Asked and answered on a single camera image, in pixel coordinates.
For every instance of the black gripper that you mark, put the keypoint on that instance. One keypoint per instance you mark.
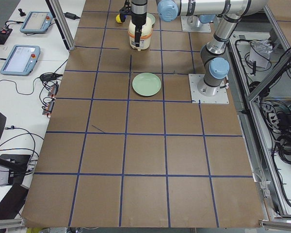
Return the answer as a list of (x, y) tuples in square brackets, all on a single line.
[(138, 19)]

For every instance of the green plate near arm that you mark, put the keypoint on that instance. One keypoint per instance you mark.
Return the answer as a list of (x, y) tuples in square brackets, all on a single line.
[(146, 84), (149, 15)]

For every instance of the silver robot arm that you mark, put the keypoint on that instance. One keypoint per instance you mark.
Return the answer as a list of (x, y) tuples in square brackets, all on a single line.
[(231, 12), (198, 21)]

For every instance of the yellow toy potato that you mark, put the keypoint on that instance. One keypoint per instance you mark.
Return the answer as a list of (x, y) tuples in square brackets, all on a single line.
[(118, 19)]

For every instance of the black power adapter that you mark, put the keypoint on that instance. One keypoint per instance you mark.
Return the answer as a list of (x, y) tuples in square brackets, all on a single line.
[(71, 16)]

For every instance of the upper blue teach pendant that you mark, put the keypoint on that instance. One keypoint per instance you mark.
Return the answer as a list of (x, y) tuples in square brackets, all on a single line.
[(36, 22)]

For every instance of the blue teach pendant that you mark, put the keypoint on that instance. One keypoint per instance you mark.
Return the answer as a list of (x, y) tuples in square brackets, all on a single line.
[(21, 60), (36, 22)]

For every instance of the lower blue teach pendant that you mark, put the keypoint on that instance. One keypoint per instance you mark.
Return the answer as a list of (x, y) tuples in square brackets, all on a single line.
[(21, 60)]

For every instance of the black monitor stand base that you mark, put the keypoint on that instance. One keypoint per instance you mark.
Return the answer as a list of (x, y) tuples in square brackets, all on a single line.
[(13, 168)]

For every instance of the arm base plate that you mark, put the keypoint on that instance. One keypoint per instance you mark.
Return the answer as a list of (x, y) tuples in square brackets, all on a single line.
[(187, 28), (201, 93)]

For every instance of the aluminium frame post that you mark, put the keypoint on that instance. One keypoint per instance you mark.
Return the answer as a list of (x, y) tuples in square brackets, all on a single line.
[(59, 18)]

